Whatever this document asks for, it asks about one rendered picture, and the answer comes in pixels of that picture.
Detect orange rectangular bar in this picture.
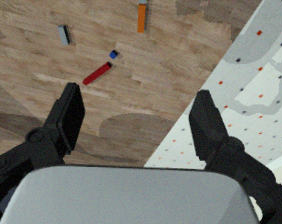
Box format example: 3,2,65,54
137,4,146,33

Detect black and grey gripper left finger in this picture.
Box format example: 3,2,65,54
0,82,85,203

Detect red rod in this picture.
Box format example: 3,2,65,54
82,62,112,86

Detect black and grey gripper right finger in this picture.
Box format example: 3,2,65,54
188,90,282,224

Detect small blue block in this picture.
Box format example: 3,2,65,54
109,50,118,60

